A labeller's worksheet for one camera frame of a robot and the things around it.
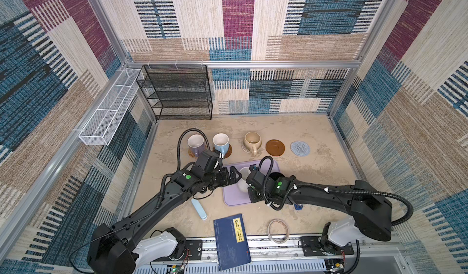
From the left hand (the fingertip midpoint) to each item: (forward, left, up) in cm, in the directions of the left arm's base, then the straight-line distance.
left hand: (235, 176), depth 76 cm
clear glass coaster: (+23, -5, -14) cm, 27 cm away
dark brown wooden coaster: (+22, +3, -16) cm, 28 cm away
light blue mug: (+24, +7, -9) cm, 27 cm away
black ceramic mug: (+3, -18, -7) cm, 20 cm away
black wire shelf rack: (+55, +33, +1) cm, 64 cm away
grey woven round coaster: (+25, -37, -17) cm, 47 cm away
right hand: (-3, -8, -12) cm, 15 cm away
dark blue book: (-21, +2, -16) cm, 26 cm away
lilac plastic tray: (-1, +2, -16) cm, 16 cm away
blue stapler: (-8, -28, -14) cm, 32 cm away
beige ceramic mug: (+28, -10, -14) cm, 32 cm away
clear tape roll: (-15, -14, -15) cm, 26 cm away
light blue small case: (-9, +15, -13) cm, 22 cm away
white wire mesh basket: (+30, +68, 0) cm, 74 cm away
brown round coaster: (+26, -23, -17) cm, 38 cm away
